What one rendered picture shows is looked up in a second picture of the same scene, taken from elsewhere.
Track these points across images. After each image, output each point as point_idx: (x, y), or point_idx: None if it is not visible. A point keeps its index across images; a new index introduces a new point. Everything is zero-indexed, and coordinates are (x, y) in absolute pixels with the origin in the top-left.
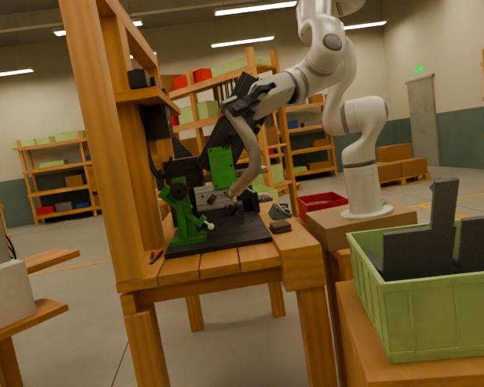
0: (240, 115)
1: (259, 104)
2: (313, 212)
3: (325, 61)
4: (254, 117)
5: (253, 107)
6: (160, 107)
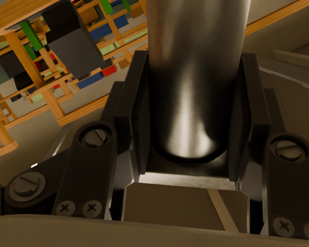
0: (230, 83)
1: (286, 237)
2: None
3: None
4: (27, 214)
5: (270, 174)
6: None
